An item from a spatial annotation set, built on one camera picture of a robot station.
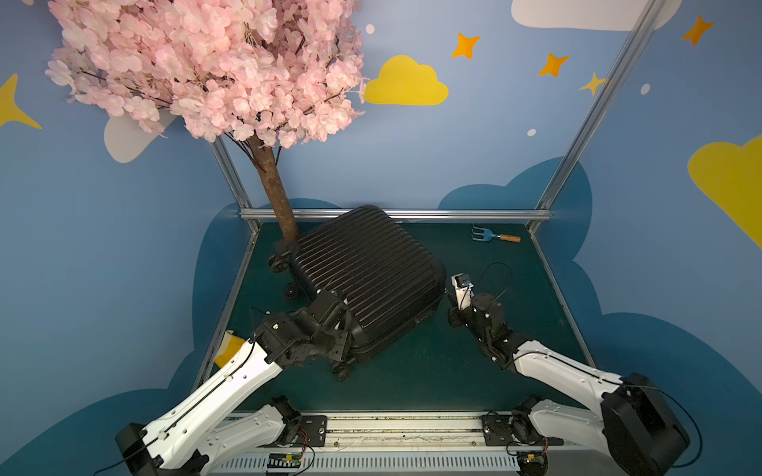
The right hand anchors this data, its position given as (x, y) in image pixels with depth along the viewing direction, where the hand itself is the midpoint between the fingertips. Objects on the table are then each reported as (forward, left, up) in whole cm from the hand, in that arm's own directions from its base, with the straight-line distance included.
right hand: (457, 291), depth 87 cm
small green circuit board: (-43, +44, -15) cm, 64 cm away
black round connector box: (-40, -18, -16) cm, 47 cm away
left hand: (-18, +31, +5) cm, 37 cm away
